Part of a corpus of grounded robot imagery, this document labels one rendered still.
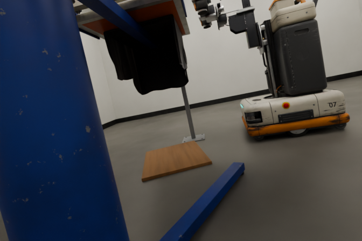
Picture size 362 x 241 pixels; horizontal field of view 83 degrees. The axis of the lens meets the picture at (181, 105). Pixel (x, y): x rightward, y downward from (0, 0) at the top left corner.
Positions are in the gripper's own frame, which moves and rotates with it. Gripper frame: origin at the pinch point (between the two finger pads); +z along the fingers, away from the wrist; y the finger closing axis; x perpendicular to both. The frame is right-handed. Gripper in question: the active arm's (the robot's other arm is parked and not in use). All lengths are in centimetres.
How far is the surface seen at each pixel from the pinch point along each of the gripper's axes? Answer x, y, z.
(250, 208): -40, -47, 109
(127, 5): -2.7, -19.9, 12.5
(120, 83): 167, 366, 15
